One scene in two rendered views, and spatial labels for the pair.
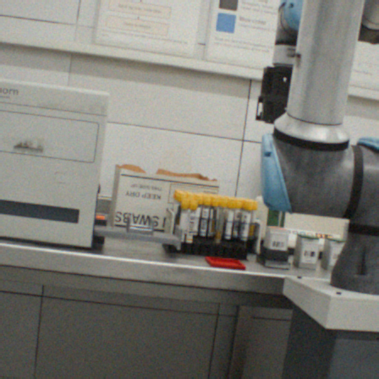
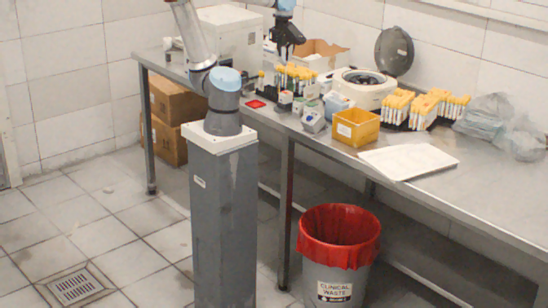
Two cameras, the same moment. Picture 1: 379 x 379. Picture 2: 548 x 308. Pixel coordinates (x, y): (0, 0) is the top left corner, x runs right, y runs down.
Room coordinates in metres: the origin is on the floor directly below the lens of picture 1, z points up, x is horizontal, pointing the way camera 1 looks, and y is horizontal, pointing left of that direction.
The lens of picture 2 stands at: (-0.04, -2.23, 1.93)
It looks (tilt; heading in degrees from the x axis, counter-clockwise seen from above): 27 degrees down; 57
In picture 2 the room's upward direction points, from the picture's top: 2 degrees clockwise
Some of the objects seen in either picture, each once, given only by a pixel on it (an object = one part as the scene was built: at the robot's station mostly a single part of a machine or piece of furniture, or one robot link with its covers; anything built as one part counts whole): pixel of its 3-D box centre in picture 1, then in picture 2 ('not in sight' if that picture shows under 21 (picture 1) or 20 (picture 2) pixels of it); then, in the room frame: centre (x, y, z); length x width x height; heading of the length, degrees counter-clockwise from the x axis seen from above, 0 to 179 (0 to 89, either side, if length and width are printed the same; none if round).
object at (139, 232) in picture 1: (128, 227); (235, 80); (1.28, 0.11, 0.92); 0.21 x 0.07 x 0.05; 99
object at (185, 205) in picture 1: (207, 227); (274, 85); (1.40, -0.05, 0.93); 0.17 x 0.09 x 0.11; 99
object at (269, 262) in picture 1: (273, 255); (285, 105); (1.36, -0.19, 0.89); 0.09 x 0.05 x 0.04; 7
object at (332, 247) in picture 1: (334, 254); (310, 111); (1.39, -0.33, 0.91); 0.05 x 0.04 x 0.07; 9
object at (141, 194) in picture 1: (160, 200); (311, 63); (1.68, 0.07, 0.95); 0.29 x 0.25 x 0.15; 9
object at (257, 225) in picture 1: (211, 231); (296, 85); (1.50, -0.06, 0.91); 0.20 x 0.10 x 0.07; 99
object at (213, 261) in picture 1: (225, 263); (255, 103); (1.27, -0.09, 0.88); 0.07 x 0.07 x 0.01; 9
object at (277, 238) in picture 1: (275, 243); (285, 99); (1.36, -0.19, 0.92); 0.05 x 0.04 x 0.06; 7
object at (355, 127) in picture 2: not in sight; (355, 127); (1.43, -0.57, 0.93); 0.13 x 0.13 x 0.10; 8
